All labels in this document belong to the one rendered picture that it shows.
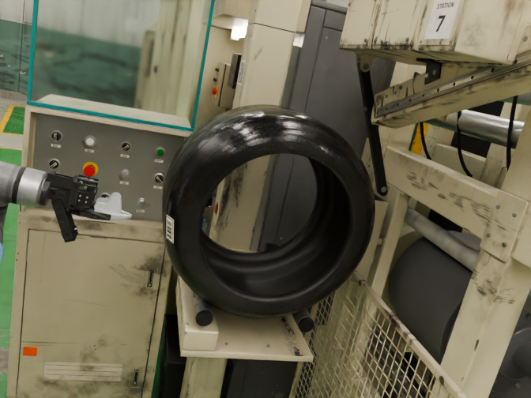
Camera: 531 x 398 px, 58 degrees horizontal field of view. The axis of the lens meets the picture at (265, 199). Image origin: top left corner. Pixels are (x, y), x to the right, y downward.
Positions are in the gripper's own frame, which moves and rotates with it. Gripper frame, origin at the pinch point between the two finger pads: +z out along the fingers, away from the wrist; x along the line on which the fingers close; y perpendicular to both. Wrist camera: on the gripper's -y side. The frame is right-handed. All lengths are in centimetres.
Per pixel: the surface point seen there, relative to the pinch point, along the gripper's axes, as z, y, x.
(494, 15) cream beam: 53, 67, -35
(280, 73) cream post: 33, 47, 26
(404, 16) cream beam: 46, 66, -13
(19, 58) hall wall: -234, -63, 885
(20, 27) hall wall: -241, -8, 885
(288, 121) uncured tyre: 30.0, 35.9, -8.5
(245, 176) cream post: 32.9, 12.9, 26.4
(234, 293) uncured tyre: 29.9, -8.8, -11.9
